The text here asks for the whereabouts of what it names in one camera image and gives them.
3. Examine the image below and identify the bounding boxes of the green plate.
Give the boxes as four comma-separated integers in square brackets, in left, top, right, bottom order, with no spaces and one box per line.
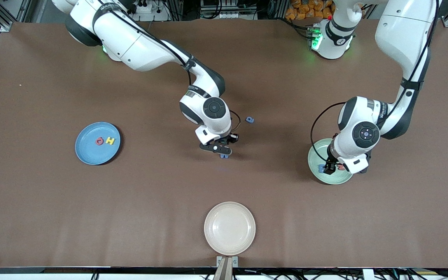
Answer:
[308,138,354,185]

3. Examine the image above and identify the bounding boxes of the beige plate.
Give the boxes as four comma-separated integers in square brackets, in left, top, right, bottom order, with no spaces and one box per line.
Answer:
[204,201,256,256]

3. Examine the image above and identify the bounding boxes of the blue plate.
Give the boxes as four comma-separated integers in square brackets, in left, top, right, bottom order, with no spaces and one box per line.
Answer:
[75,122,121,165]

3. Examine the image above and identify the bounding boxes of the electronics rack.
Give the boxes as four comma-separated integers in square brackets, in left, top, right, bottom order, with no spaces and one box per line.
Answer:
[200,0,259,21]

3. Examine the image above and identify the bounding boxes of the orange packets pile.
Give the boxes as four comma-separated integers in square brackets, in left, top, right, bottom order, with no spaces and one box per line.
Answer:
[285,0,334,21]

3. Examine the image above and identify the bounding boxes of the white power strip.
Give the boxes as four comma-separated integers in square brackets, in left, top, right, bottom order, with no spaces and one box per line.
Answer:
[125,0,153,14]

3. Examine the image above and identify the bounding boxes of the brown table cover sheet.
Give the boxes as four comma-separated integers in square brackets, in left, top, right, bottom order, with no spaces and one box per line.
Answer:
[0,19,448,269]

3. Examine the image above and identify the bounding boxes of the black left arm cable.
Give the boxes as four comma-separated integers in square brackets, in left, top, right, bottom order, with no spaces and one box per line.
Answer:
[310,0,440,162]

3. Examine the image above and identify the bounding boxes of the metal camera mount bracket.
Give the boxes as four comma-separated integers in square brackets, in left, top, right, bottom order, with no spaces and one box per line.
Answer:
[216,256,239,280]

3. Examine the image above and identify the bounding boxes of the black table edge rail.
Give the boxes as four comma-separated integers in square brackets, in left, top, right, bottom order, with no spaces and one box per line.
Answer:
[0,267,448,275]

